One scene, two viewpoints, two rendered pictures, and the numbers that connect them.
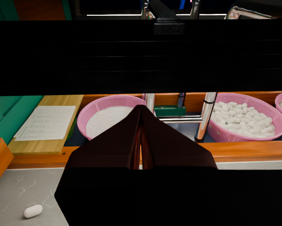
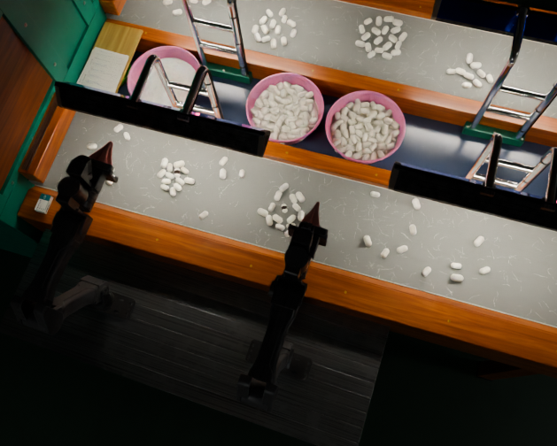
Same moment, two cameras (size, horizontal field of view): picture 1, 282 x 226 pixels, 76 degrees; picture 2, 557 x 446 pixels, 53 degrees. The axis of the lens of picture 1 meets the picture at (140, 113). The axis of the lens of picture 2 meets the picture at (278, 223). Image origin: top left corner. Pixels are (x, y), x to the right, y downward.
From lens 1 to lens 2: 1.52 m
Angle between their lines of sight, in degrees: 38
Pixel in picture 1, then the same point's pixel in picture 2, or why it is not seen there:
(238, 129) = (271, 123)
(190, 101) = (258, 70)
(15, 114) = (76, 62)
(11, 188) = (78, 126)
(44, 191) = (98, 134)
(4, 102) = (67, 55)
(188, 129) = (242, 104)
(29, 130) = (88, 79)
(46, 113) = (102, 60)
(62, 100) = (118, 42)
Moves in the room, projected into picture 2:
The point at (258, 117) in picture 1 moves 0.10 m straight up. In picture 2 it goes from (305, 114) to (305, 99)
